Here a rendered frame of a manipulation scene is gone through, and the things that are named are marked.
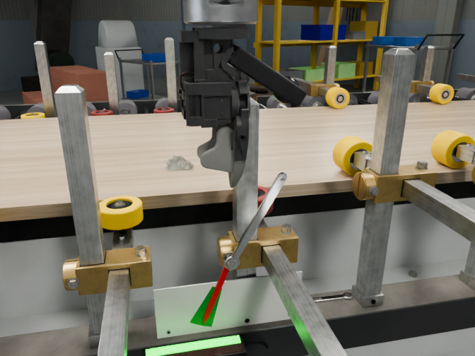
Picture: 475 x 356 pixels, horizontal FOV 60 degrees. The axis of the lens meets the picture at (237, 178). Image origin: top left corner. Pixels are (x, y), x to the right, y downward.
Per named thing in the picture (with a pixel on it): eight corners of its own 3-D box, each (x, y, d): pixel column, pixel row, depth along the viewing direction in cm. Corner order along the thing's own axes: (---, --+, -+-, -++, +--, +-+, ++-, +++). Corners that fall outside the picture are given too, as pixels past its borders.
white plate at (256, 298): (300, 318, 76) (302, 273, 72) (157, 340, 71) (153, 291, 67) (298, 316, 76) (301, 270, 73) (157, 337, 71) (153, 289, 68)
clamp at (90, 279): (153, 289, 67) (150, 262, 65) (65, 300, 64) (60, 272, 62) (152, 268, 72) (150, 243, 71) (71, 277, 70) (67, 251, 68)
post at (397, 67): (379, 304, 80) (416, 48, 64) (362, 307, 80) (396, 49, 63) (370, 294, 84) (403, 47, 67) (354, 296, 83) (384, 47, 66)
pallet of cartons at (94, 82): (83, 117, 574) (76, 64, 549) (124, 133, 489) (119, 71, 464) (16, 126, 519) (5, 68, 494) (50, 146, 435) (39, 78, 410)
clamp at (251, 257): (297, 263, 72) (299, 237, 70) (221, 272, 69) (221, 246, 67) (287, 246, 77) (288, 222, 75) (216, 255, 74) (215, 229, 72)
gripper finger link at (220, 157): (199, 189, 57) (197, 124, 54) (240, 186, 59) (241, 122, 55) (202, 198, 54) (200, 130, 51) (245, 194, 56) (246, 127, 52)
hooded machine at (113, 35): (99, 102, 690) (89, 20, 646) (131, 98, 723) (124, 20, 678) (113, 107, 642) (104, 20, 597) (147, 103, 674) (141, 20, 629)
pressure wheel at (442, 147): (471, 128, 91) (441, 147, 91) (481, 156, 94) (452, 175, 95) (452, 122, 97) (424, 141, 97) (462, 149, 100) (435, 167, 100)
